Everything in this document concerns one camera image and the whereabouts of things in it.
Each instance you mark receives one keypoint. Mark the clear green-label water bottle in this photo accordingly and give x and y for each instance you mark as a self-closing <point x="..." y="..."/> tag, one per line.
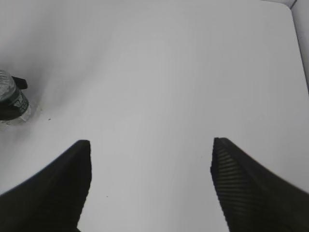
<point x="10" y="94"/>

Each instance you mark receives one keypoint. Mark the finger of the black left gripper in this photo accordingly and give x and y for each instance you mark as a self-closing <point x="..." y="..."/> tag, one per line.
<point x="8" y="113"/>
<point x="20" y="83"/>

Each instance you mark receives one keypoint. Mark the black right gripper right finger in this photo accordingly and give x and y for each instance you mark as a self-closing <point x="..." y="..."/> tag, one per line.
<point x="252" y="198"/>

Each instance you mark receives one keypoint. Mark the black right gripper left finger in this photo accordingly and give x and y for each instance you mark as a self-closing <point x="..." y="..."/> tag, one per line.
<point x="52" y="200"/>

